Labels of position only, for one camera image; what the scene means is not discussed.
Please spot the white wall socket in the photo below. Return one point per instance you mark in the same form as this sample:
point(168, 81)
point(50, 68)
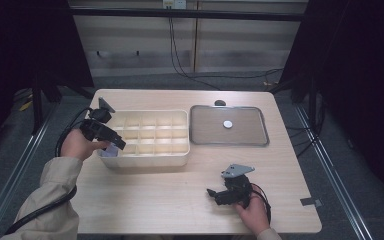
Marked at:
point(175, 4)

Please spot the dark round table grommet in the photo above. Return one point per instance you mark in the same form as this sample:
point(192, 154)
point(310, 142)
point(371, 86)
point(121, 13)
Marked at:
point(219, 102)

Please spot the cream divided storage box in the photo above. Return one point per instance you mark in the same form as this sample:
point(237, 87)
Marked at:
point(153, 136)

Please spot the person's left hand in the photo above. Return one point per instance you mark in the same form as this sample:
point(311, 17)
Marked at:
point(76, 146)

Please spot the small white round disc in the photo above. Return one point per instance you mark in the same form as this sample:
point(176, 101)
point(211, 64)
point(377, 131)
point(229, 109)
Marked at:
point(227, 124)

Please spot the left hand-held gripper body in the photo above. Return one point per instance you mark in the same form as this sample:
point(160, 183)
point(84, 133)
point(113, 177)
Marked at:
point(95, 128)

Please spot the black metal stand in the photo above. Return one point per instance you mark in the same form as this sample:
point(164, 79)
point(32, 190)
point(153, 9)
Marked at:
point(37, 106)
point(311, 106)

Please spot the lilac sock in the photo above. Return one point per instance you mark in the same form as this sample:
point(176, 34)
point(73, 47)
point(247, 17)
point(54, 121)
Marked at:
point(110, 151)

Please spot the aluminium floor rail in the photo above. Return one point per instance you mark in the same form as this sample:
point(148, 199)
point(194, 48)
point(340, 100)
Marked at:
point(333, 173)
point(16, 166)

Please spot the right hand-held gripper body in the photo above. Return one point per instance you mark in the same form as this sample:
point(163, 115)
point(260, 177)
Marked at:
point(240, 190)

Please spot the dark curtain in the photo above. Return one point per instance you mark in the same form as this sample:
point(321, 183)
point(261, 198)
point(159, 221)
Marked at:
point(23, 43)
point(360, 83)

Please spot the person's right hand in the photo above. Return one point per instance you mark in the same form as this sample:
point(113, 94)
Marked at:
point(256, 215)

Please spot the small yellow floor item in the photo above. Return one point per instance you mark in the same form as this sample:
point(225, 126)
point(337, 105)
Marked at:
point(25, 106)

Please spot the black horizontal bar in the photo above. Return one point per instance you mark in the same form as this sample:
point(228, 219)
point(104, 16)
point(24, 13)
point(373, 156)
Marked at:
point(186, 14)

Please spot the grey tape strip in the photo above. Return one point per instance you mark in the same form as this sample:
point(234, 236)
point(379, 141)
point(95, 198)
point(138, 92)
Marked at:
point(311, 201)

